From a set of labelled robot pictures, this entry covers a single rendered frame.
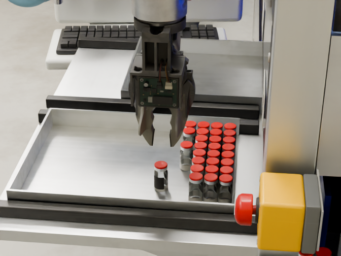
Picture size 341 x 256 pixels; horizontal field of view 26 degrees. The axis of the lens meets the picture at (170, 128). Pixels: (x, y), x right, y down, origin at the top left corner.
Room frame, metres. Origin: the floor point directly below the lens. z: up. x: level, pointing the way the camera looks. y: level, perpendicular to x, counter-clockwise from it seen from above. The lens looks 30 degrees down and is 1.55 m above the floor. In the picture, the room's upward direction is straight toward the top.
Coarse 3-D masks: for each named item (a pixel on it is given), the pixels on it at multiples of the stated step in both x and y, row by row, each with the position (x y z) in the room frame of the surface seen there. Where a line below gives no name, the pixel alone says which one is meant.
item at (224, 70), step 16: (192, 48) 1.48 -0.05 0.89; (208, 48) 1.47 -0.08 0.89; (224, 48) 1.47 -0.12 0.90; (240, 48) 1.47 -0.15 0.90; (256, 48) 1.46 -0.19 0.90; (192, 64) 1.42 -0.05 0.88; (208, 64) 1.42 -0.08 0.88; (224, 64) 1.42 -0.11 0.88; (240, 64) 1.42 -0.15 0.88; (256, 64) 1.42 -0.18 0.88; (128, 80) 1.30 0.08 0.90; (208, 80) 1.34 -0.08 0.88; (224, 80) 1.34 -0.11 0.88; (240, 80) 1.34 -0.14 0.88; (256, 80) 1.34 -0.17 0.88; (128, 96) 1.23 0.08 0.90; (208, 96) 1.22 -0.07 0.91; (224, 96) 1.21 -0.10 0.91; (240, 96) 1.21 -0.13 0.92; (256, 96) 1.21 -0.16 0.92
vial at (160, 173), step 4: (156, 168) 0.95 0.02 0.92; (156, 172) 0.95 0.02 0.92; (160, 172) 0.95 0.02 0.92; (164, 172) 0.95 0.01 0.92; (156, 176) 0.95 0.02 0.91; (160, 176) 0.95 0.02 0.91; (164, 176) 0.95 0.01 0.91; (164, 180) 0.95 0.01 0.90; (164, 184) 0.95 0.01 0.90; (164, 188) 0.95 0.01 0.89
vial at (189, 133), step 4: (188, 128) 1.07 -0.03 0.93; (192, 128) 1.07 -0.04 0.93; (184, 132) 1.06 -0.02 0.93; (188, 132) 1.06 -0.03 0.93; (192, 132) 1.06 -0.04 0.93; (184, 136) 1.06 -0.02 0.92; (188, 136) 1.05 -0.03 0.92; (192, 136) 1.06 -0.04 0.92; (184, 140) 1.06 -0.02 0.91; (188, 140) 1.05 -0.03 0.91; (192, 140) 1.05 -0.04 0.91
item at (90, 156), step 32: (64, 128) 1.15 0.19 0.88; (96, 128) 1.15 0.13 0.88; (128, 128) 1.15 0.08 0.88; (160, 128) 1.14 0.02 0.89; (32, 160) 1.03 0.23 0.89; (64, 160) 1.04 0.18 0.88; (96, 160) 1.04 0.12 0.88; (128, 160) 1.04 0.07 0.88; (160, 160) 1.04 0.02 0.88; (32, 192) 0.90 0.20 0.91; (64, 192) 0.95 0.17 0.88; (96, 192) 0.95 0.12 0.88; (128, 192) 0.95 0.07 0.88; (160, 192) 0.95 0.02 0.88
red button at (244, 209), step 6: (240, 198) 0.75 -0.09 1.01; (246, 198) 0.75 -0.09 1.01; (252, 198) 0.75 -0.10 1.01; (240, 204) 0.74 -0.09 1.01; (246, 204) 0.74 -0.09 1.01; (252, 204) 0.74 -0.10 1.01; (234, 210) 0.75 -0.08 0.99; (240, 210) 0.74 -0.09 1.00; (246, 210) 0.73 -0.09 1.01; (252, 210) 0.73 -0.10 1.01; (240, 216) 0.73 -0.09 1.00; (246, 216) 0.73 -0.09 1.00; (240, 222) 0.73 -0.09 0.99; (246, 222) 0.73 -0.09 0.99
